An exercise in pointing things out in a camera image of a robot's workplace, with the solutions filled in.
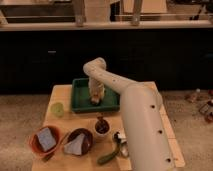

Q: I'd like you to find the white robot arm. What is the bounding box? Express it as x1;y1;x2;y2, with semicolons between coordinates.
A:
83;58;176;171

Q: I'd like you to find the green plastic tray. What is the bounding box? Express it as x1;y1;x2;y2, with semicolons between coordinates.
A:
71;78;120;113

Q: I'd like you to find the white cup with contents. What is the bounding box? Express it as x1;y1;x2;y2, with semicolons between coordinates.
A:
94;116;110;137

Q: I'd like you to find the dark brown bowl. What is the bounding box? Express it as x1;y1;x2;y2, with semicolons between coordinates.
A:
63;128;93;156

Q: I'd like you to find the grey crumpled cloth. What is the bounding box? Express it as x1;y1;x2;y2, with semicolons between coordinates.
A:
64;134;85;155

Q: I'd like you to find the small metal cup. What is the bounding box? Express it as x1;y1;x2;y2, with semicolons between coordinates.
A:
120;143;129;158

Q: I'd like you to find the blue sponge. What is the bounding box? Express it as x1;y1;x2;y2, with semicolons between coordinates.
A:
37;127;56;152

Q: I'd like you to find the orange bowl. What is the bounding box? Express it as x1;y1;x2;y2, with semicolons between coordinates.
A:
29;125;60;157

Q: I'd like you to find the white handled scoop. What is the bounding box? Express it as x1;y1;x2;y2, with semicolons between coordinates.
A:
114;132;126;140

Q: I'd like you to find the green handled peeler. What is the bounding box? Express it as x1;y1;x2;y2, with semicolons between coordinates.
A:
97;142;120;165

